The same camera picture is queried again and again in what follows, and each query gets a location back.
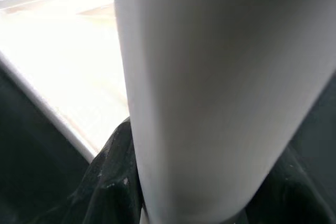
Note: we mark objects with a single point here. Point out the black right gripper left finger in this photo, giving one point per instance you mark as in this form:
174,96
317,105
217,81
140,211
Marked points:
110,190

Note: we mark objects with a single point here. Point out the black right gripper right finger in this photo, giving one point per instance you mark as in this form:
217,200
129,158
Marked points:
288,197

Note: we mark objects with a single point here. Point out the white plastic table leg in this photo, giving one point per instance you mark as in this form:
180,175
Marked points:
223,90

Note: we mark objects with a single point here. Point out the white plastic tabletop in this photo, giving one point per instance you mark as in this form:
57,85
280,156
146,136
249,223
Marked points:
65,64

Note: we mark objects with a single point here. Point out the black cloth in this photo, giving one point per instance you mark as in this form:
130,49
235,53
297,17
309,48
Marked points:
31,155

